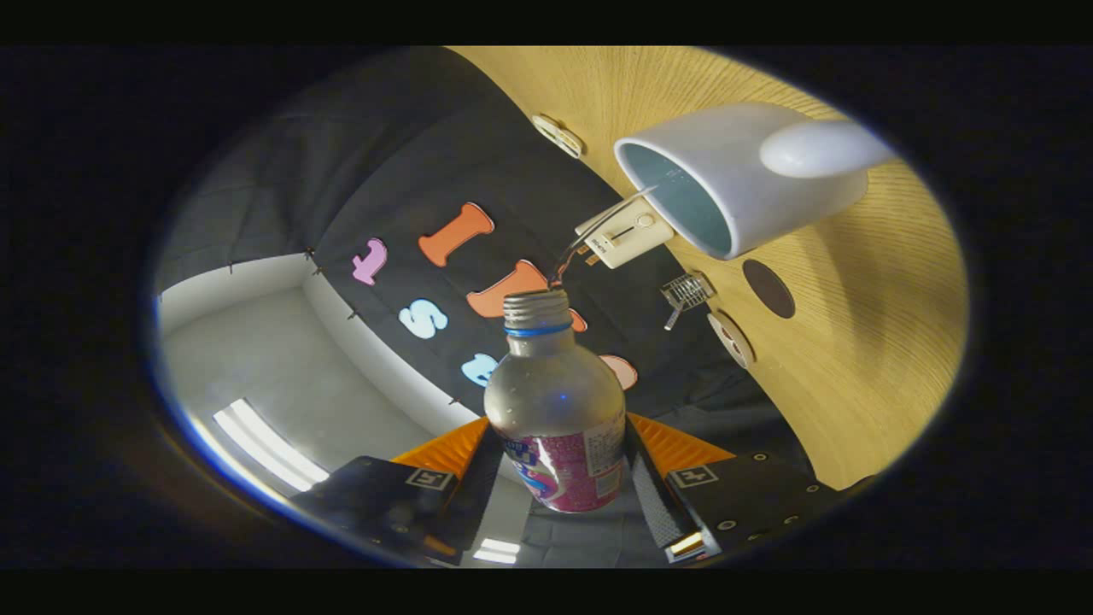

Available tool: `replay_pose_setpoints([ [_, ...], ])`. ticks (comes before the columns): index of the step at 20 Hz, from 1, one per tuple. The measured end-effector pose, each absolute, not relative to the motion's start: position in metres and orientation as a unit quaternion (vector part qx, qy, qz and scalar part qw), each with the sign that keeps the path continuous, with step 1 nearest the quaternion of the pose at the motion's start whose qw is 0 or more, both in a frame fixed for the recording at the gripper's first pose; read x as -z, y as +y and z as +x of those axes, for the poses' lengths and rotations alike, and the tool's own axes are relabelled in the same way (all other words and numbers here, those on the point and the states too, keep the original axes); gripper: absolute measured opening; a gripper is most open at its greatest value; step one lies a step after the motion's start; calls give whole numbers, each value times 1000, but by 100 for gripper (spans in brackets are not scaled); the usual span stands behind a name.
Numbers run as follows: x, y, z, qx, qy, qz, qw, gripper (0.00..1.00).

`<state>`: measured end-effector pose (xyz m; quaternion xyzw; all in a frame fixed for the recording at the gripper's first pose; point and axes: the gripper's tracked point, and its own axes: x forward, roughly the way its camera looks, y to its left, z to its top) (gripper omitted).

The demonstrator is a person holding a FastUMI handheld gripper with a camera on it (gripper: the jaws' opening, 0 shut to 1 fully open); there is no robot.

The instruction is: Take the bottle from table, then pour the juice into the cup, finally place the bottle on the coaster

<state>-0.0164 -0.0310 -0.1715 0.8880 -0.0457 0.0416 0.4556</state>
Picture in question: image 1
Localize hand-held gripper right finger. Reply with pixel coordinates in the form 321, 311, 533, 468
626, 413, 876, 563

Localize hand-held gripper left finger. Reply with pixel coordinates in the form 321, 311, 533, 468
295, 417, 505, 565

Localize silver bottle with pink label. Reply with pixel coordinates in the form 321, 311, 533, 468
483, 289, 627, 513

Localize dark brown round coaster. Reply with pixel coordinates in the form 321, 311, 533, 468
742, 259, 797, 319

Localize white cup with blue inside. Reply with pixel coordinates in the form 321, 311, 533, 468
613, 103, 897, 261

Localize small plate with brown food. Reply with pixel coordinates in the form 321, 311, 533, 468
707, 309, 757, 369

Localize wooden table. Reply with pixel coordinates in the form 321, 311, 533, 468
448, 47, 970, 492

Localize white toaster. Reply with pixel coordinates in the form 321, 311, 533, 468
574, 198, 675, 270

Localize white divided snack tray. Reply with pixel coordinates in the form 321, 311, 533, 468
531, 114, 585, 159

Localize small wire basket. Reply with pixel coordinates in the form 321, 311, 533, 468
660, 272, 716, 331

